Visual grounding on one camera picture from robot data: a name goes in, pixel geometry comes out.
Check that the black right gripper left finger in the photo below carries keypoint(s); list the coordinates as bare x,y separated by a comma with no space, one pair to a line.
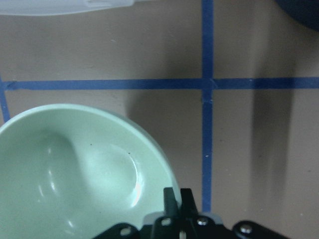
164,224

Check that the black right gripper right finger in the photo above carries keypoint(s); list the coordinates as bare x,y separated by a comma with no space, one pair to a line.
195,224

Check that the clear plastic food container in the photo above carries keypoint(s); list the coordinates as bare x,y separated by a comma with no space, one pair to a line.
57,7

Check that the dark blue saucepan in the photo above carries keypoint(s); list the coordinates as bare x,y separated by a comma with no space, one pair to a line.
305,12

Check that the green bowl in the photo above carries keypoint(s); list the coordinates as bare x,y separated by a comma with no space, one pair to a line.
70,172

